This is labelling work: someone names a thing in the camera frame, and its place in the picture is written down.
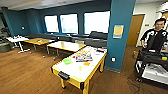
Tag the grey vent panel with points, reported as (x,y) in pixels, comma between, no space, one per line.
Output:
(79,41)

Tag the yellow wall sign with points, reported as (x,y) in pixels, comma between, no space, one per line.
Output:
(118,31)

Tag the small white table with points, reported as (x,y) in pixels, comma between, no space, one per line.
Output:
(16,40)

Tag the bright window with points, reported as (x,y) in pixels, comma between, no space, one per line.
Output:
(51,23)
(69,23)
(96,21)

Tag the flat red disc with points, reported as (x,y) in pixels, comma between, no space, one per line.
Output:
(74,57)

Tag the white wall outlet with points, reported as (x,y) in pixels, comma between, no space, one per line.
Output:
(113,59)

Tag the yellow wooden table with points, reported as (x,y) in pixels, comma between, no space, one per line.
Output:
(37,41)

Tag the small white wall plate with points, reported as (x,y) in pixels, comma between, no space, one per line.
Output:
(23,28)

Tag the dark window bench sofa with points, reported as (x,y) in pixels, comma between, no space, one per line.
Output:
(60,36)

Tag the man in black shirt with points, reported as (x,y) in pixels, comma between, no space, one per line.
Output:
(155,36)

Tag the black wheeled cart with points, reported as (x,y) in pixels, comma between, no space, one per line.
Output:
(151,65)

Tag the dark sofa backrest cushion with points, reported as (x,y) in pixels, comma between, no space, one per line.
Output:
(98,35)

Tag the cream top table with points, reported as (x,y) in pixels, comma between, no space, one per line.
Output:
(66,46)

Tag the red and black item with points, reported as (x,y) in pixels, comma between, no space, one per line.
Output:
(101,50)

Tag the dark trash can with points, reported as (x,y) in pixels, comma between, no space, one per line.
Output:
(5,46)

